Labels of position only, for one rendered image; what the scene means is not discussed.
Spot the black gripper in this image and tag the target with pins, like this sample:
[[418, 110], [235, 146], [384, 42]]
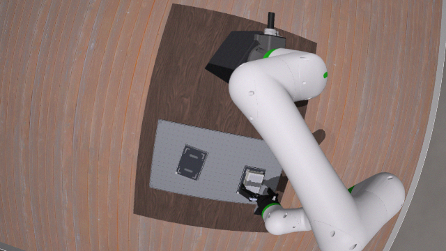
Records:
[[252, 196]]

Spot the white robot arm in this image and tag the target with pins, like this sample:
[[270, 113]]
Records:
[[341, 219]]

